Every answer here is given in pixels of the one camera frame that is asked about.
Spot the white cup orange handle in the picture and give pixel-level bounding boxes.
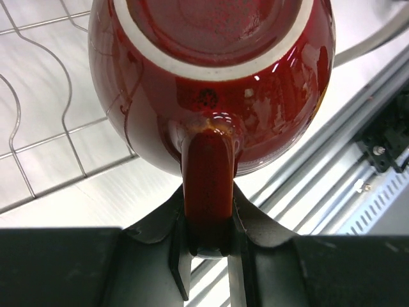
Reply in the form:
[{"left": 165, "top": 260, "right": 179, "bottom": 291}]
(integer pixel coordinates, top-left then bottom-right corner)
[{"left": 88, "top": 1, "right": 336, "bottom": 258}]

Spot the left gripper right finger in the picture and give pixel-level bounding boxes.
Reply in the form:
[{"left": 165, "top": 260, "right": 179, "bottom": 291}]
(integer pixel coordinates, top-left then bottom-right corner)
[{"left": 228, "top": 187, "right": 408, "bottom": 306}]

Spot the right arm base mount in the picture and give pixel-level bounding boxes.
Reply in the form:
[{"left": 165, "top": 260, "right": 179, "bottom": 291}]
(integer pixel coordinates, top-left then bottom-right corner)
[{"left": 355, "top": 85, "right": 408, "bottom": 173}]

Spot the white slotted cable duct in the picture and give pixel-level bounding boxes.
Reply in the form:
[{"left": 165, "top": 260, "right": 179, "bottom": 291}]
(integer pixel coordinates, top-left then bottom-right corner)
[{"left": 328, "top": 170, "right": 408, "bottom": 235}]

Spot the stainless steel dish rack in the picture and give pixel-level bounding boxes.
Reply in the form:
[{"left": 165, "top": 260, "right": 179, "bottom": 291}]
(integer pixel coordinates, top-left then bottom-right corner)
[{"left": 0, "top": 0, "right": 409, "bottom": 215}]

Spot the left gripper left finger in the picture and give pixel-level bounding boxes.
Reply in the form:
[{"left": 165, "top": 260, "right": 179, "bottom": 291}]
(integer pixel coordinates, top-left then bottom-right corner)
[{"left": 1, "top": 189, "right": 192, "bottom": 306}]

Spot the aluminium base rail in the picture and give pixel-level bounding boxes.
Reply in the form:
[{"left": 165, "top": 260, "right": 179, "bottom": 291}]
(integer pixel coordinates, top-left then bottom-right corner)
[{"left": 189, "top": 49, "right": 408, "bottom": 306}]

